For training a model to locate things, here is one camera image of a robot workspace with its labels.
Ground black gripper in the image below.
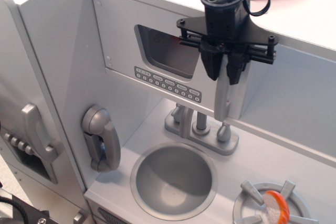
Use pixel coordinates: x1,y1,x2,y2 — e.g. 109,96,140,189
176,5,278,85

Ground white toy microwave door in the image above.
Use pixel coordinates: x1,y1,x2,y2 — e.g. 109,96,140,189
94,0,249,121

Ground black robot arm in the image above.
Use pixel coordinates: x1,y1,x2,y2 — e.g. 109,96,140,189
176,0,278,85

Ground grey toy faucet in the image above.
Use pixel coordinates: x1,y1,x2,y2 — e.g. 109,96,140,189
165,104,239,156

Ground grey round toy sink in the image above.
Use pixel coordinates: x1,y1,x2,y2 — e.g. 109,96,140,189
130,143,218,221

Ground white toy kitchen cabinet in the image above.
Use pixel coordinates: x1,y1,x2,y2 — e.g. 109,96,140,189
1,0,335,223

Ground grey toy stove burner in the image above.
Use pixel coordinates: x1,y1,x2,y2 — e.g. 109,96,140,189
233,180,319,223

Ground orange salmon sushi toy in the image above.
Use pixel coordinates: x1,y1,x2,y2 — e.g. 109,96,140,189
263,190,290,224

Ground grey fridge dispenser panel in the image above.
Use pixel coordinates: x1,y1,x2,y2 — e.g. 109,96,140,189
1,127,57,184

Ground grey toy fridge handle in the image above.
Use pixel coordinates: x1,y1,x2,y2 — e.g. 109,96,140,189
21,102,63,163

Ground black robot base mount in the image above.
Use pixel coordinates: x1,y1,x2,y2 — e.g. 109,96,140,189
1,188,55,223

